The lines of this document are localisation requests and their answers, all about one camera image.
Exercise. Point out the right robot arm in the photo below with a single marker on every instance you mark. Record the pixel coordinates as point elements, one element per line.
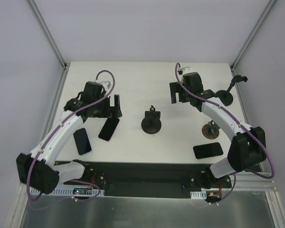
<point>248,144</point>

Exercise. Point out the blue phone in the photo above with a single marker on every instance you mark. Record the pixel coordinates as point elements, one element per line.
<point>82,141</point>

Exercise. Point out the black tall phone stand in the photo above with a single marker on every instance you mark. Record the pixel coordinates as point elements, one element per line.
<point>224,95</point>

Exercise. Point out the brown base phone stand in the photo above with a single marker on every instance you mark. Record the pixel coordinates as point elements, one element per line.
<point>211,130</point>

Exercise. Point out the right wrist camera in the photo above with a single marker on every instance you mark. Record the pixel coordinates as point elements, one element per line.
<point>184,70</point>

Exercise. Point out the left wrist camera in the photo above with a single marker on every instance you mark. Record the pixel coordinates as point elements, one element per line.
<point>106,85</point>

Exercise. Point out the aluminium frame post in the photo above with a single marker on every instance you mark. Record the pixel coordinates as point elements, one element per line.
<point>46,32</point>
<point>253,33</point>

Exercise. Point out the right aluminium frame post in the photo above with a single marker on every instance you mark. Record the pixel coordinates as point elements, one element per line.
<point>253,33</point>

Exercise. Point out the purple phone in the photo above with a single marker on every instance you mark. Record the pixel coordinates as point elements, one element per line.
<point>108,129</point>

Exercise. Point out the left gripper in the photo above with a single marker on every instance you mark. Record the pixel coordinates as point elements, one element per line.
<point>111,107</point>

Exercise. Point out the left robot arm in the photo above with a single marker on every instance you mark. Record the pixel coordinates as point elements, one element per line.
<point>37,169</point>

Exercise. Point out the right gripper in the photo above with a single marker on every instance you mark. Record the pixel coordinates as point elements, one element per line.
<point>181,92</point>

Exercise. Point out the left aluminium frame post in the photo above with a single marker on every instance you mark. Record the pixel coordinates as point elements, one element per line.
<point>46,32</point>

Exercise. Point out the black phone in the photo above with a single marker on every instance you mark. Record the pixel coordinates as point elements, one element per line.
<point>207,150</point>

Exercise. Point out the black clamp phone stand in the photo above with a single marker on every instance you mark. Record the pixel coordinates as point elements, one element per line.
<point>151,123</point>

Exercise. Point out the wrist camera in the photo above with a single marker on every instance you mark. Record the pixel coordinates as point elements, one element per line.
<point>106,85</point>
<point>184,70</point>

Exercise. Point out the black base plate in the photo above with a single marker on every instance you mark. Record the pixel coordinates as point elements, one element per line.
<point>146,180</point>

